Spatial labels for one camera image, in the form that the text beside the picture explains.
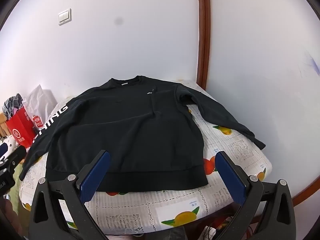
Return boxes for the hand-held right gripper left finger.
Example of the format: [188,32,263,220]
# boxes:
[29,150,112,240]

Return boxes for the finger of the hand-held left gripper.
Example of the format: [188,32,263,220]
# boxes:
[6,146,27,170]

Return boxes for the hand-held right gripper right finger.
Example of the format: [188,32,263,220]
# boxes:
[215,151,297,240]

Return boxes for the black sweatshirt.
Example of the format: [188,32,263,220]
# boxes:
[19,75,266,193]

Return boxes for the white dotted pillow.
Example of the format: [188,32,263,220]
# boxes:
[0,135,18,163]

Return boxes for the green bed sheet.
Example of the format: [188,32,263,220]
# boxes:
[5,170,24,213]

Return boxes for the fruit-print tablecloth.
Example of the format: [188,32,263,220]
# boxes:
[19,79,273,237]

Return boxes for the red paper bag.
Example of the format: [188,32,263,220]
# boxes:
[5,102,38,148]

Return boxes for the wooden nightstand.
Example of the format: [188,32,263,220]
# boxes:
[0,112,8,140]

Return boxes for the grey plaid cloth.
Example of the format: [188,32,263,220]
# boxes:
[2,93,24,119]

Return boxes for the white plastic bag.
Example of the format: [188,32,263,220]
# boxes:
[24,84,58,130]

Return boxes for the brown wooden baseboard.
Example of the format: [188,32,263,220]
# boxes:
[292,180,320,208]

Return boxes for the brown wooden door trim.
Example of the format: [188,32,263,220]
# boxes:
[196,0,212,90]

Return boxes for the tangle of cables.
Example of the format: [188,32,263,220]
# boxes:
[200,215,238,240]

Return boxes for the white light switch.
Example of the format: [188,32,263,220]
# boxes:
[58,8,72,26]

